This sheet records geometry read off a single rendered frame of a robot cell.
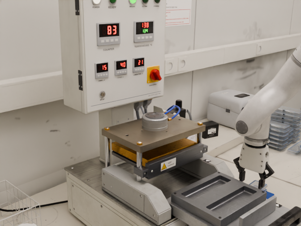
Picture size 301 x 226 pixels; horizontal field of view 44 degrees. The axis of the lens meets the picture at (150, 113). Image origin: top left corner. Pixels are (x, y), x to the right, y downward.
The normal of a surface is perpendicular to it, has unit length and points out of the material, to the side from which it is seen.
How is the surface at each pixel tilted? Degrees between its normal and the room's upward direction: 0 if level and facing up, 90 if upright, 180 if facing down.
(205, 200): 0
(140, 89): 90
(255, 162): 92
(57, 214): 0
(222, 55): 90
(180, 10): 90
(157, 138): 0
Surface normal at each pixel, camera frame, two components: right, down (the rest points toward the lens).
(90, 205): -0.74, 0.19
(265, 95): -0.20, -0.38
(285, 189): 0.01, -0.95
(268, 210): 0.67, 0.24
